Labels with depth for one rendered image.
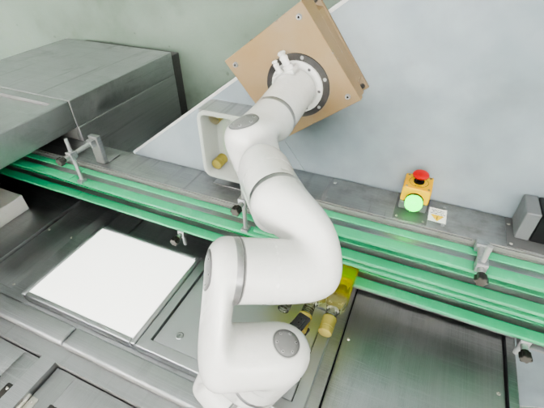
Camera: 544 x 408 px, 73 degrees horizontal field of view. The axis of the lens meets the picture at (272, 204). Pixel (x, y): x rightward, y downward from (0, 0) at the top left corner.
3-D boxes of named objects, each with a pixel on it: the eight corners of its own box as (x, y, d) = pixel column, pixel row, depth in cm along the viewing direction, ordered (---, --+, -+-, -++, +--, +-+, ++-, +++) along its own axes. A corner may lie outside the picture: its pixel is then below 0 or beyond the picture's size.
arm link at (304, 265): (238, 167, 51) (260, 228, 39) (327, 177, 55) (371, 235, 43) (221, 247, 57) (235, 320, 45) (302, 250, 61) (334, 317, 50)
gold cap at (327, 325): (337, 324, 91) (333, 339, 88) (324, 321, 92) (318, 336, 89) (335, 314, 89) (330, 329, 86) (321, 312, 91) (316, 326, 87)
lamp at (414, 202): (403, 205, 98) (401, 211, 96) (406, 191, 95) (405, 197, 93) (421, 209, 97) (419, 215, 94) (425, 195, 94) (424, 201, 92)
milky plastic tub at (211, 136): (218, 161, 126) (204, 175, 120) (210, 98, 112) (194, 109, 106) (265, 172, 120) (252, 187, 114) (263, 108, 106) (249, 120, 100)
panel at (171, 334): (104, 230, 138) (24, 299, 114) (102, 223, 137) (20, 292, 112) (338, 310, 110) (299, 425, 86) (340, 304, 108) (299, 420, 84)
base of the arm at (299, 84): (258, 59, 88) (229, 87, 77) (303, 38, 80) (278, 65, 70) (287, 116, 95) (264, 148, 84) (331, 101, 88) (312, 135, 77)
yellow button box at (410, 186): (401, 192, 104) (397, 207, 99) (407, 169, 100) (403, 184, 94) (427, 197, 102) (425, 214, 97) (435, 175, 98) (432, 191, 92)
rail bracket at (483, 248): (469, 244, 91) (469, 283, 81) (480, 221, 86) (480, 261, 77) (488, 248, 89) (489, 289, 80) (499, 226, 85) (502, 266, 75)
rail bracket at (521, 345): (504, 325, 101) (507, 368, 91) (514, 309, 97) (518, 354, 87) (520, 329, 100) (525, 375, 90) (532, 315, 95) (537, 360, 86)
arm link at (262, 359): (274, 301, 65) (186, 302, 60) (320, 227, 50) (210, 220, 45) (291, 403, 54) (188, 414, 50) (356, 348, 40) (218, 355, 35)
